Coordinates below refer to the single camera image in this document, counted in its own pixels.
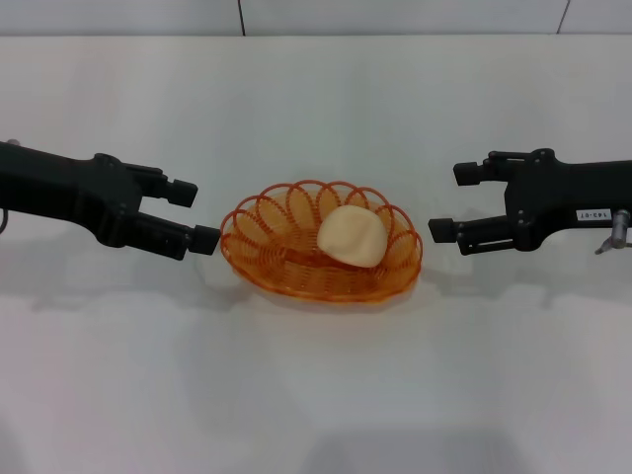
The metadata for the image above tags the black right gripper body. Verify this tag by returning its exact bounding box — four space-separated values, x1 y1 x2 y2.
504 146 632 251

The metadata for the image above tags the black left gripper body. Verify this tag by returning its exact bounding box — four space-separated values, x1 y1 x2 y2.
0 140 145 249

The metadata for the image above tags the pale round bread bun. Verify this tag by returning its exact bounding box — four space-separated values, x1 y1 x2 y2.
316 205 386 270

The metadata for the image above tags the orange woven plastic basket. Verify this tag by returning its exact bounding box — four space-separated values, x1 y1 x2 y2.
219 180 425 306

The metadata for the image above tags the right wrist plug cable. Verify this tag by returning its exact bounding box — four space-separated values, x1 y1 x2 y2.
594 208 632 257

